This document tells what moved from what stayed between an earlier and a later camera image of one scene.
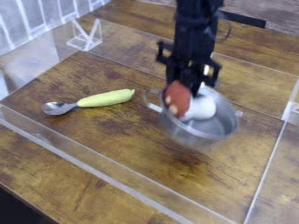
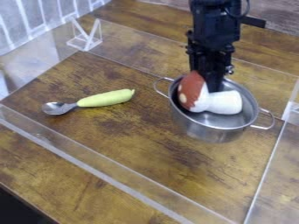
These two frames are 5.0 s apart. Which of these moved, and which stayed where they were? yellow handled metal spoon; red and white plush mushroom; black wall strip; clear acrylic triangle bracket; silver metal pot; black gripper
Moved: red and white plush mushroom; silver metal pot; black gripper
Stayed: clear acrylic triangle bracket; black wall strip; yellow handled metal spoon
